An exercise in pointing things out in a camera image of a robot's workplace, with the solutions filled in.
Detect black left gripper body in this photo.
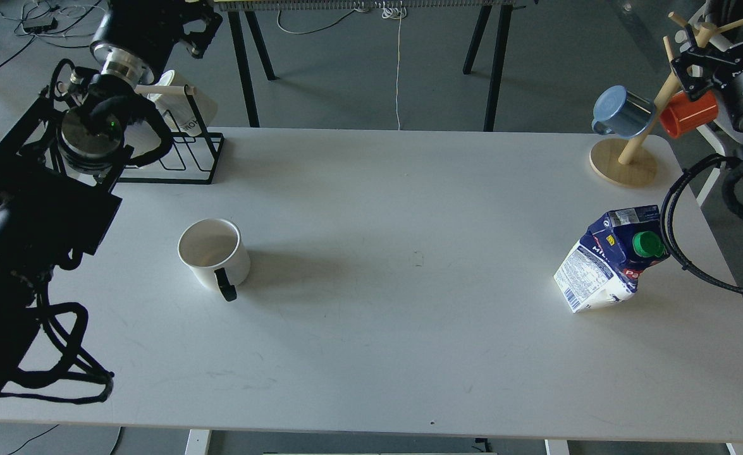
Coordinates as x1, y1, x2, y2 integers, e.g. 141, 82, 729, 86
91, 1, 222, 84

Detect white mug black handle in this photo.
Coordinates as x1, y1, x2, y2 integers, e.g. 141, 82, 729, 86
177, 218, 252, 301

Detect blue white milk carton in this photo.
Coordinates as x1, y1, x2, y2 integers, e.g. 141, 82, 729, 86
553, 205, 669, 313

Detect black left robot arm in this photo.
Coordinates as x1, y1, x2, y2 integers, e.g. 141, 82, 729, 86
0, 1, 222, 405

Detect white cup in rack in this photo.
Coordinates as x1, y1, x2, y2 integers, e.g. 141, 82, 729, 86
147, 87, 219, 137

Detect black trestle table legs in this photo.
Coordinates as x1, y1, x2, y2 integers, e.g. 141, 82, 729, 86
221, 1, 517, 132

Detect blue metallic mug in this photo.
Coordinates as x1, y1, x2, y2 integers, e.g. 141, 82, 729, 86
591, 85, 657, 140

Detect wooden mug tree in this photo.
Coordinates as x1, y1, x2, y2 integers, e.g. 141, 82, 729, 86
590, 5, 743, 189

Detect orange mug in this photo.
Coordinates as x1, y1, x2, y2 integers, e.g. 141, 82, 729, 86
658, 91, 719, 139

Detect floor cables and adapter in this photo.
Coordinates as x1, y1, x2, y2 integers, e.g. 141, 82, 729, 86
0, 0, 109, 89

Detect black wire cup rack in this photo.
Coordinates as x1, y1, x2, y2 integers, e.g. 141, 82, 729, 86
120, 84, 224, 185

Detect white hanging cord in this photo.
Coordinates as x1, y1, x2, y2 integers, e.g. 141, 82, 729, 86
381, 5, 410, 131

